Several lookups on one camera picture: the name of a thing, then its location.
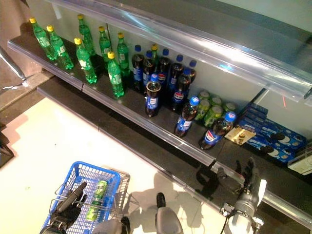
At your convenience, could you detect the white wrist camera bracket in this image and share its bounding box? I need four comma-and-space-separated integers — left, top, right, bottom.
257, 179, 268, 205

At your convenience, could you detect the blue plastic shopping basket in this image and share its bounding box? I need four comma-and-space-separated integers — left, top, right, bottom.
40, 160, 139, 234

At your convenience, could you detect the green Sprite bottle yellow cap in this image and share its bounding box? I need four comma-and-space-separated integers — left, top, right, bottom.
29, 17, 58, 61
46, 24, 74, 70
74, 37, 98, 84
107, 51, 125, 98
98, 25, 113, 61
117, 32, 131, 78
77, 14, 96, 57
151, 44, 159, 68

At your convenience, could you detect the black shelf base plinth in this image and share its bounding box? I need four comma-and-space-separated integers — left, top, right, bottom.
36, 78, 312, 234

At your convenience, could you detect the robot right leg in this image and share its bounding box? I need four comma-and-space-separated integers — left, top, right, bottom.
155, 192, 184, 234

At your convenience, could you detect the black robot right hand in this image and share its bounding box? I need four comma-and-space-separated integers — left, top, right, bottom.
235, 157, 260, 194

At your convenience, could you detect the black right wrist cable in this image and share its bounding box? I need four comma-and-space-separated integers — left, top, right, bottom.
219, 214, 231, 234

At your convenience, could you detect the dark side shelf board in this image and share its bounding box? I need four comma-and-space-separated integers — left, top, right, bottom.
0, 131, 14, 169

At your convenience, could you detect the Pepsi cola bottle blue cap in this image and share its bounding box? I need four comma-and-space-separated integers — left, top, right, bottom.
188, 60, 197, 83
174, 96, 201, 138
131, 45, 145, 92
142, 50, 156, 86
170, 68, 193, 112
156, 48, 172, 95
168, 54, 185, 98
198, 111, 238, 150
145, 73, 162, 118

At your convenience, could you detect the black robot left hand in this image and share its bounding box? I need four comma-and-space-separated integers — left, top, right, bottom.
50, 181, 88, 230

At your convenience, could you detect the yellow white cookie box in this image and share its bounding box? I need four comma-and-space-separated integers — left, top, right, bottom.
224, 126, 256, 146

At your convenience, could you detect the white cardboard box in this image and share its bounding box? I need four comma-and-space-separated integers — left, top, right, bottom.
287, 152, 312, 175

